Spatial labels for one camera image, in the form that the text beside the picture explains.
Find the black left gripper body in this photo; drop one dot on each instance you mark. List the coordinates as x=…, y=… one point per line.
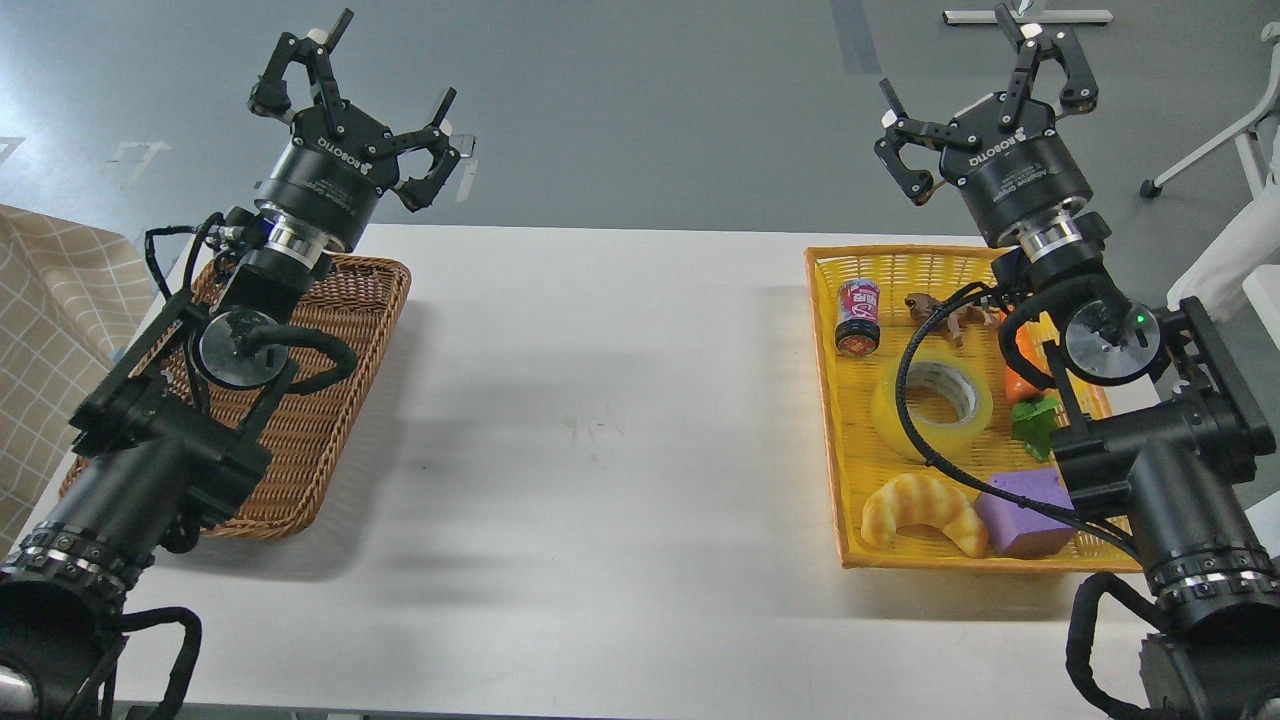
x=326, y=180

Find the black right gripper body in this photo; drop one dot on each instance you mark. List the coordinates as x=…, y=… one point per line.
x=1012, y=173

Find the yellow tape roll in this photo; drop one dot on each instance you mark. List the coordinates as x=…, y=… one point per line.
x=949, y=403

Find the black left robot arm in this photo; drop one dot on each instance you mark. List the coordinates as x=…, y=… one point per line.
x=64, y=620

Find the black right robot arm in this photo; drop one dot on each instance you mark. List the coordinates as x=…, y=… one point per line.
x=1161, y=424

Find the white metal stand base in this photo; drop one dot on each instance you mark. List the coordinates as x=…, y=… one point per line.
x=1085, y=17

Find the brown wicker basket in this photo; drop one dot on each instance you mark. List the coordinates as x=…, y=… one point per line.
x=300, y=400

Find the brown toy lion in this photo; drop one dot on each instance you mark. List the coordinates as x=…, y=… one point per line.
x=922, y=307

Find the small red jam jar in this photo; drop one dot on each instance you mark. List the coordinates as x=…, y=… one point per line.
x=858, y=327

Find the orange toy carrot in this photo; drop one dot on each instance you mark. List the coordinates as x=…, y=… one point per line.
x=1033, y=412

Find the person in white clothes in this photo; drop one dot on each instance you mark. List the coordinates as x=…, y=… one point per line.
x=1251, y=238

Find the beige checked cloth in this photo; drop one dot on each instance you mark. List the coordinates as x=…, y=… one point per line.
x=72, y=295

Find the yellow plastic basket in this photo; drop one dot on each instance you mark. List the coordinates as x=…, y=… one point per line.
x=865, y=443

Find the toy croissant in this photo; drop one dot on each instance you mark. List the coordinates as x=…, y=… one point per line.
x=919, y=500

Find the purple foam cube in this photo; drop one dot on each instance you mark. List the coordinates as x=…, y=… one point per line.
x=1018, y=533

